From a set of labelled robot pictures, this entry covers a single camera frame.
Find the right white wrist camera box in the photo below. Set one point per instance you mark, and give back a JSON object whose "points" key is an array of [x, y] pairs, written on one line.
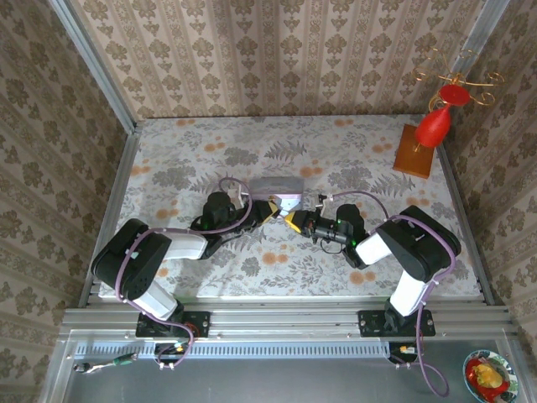
{"points": [[324, 203]]}

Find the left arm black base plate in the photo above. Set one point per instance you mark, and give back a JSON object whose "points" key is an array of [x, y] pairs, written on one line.
{"points": [[201, 323]]}

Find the aluminium mounting rail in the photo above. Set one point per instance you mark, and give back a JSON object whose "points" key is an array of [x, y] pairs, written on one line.
{"points": [[285, 321]]}

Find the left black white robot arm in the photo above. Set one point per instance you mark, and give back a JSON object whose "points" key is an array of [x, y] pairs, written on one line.
{"points": [[126, 256]]}

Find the aluminium side rail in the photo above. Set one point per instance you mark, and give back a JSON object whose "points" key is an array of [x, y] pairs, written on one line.
{"points": [[123, 176], [457, 197]]}

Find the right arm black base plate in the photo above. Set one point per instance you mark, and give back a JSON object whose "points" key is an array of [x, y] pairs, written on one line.
{"points": [[369, 323]]}

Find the grey metal shelf panel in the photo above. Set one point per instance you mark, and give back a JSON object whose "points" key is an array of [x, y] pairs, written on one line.
{"points": [[293, 382]]}

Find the aluminium frame post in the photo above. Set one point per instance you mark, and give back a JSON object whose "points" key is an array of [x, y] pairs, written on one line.
{"points": [[96, 67], [482, 29]]}

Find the yellow toy fruit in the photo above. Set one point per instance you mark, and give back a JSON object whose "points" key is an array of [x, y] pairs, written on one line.
{"points": [[486, 374]]}

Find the red plastic goblet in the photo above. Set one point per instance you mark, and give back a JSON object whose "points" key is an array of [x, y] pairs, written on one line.
{"points": [[434, 126]]}

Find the floral tablecloth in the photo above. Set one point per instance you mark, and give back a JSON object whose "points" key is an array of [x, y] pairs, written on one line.
{"points": [[293, 138]]}

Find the cartoon dog tin box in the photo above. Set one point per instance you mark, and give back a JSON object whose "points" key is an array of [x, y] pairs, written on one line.
{"points": [[277, 186]]}

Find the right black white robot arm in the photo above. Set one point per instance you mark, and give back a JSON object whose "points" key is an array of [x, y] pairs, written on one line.
{"points": [[419, 243]]}

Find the patterned ceramic bowl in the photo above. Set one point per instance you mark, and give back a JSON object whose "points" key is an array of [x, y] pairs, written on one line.
{"points": [[505, 366]]}

